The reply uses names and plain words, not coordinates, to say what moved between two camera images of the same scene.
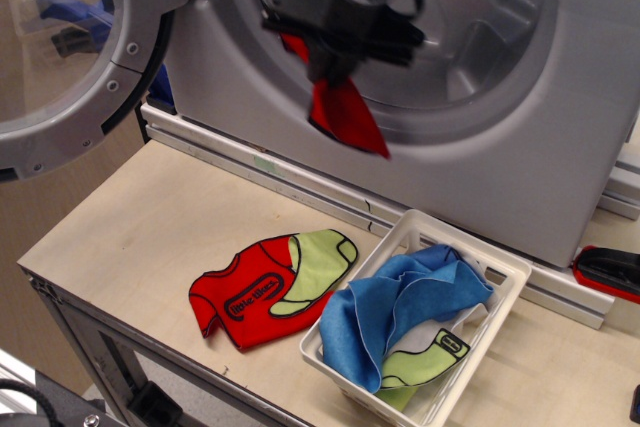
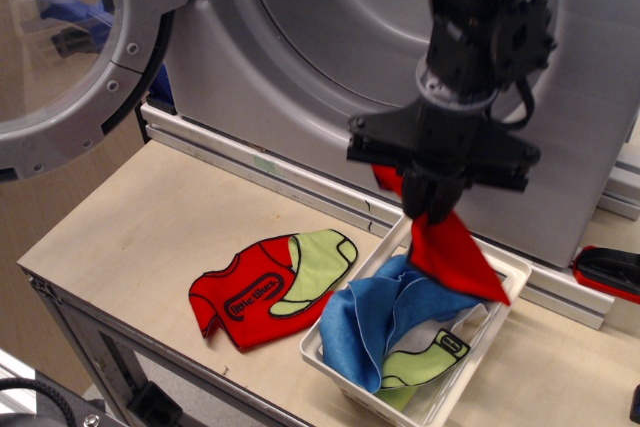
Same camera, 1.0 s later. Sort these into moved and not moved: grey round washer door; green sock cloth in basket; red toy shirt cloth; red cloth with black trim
Moved: red cloth with black trim
Not moved: red toy shirt cloth; grey round washer door; green sock cloth in basket
